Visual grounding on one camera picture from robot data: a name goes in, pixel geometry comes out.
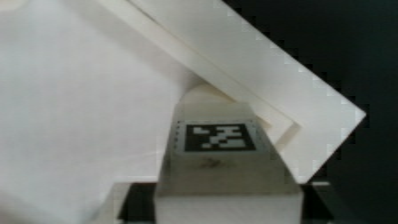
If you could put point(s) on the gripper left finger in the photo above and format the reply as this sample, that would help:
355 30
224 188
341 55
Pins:
128 207

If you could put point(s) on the white square table top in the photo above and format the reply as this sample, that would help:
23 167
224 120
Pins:
91 84

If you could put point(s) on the white U-shaped fence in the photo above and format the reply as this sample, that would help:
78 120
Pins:
213 30

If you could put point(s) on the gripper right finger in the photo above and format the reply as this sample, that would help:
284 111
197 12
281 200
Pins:
323 210

